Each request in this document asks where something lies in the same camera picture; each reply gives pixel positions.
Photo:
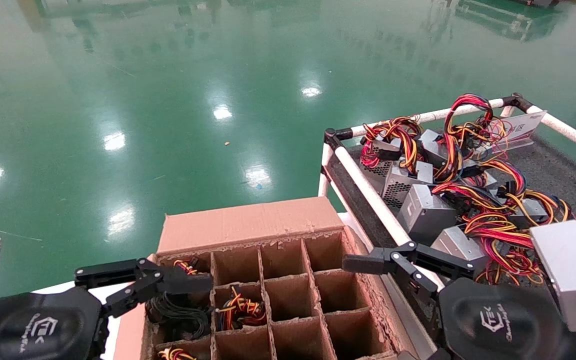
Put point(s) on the black cart mat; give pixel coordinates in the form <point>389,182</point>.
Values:
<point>563,170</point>

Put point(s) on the green background machine frame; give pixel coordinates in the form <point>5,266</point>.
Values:
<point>508,20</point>

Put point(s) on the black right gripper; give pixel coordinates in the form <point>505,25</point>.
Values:
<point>503,320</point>

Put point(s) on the white pipe cart frame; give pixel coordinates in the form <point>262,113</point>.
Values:
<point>368,189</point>

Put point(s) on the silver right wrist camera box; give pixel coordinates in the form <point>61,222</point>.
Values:
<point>573,270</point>

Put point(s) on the small silver power supply unit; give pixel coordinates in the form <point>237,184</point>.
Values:
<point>488,180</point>

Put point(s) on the dark mesh power supply unit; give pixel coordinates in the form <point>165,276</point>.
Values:
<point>375,170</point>

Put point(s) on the black pipe corner joint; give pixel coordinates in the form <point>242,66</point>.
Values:
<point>335,136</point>
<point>517,101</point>

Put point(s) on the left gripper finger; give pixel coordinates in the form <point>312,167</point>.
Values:
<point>183,282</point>

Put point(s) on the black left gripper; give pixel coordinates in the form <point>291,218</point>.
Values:
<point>33,325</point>

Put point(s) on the clear acrylic sign holder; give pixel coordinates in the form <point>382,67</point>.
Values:
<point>523,127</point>

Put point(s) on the silver mesh power supply unit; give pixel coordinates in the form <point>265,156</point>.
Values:
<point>400,187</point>

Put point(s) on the cardboard box with dividers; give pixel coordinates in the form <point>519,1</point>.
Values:
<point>248,225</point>

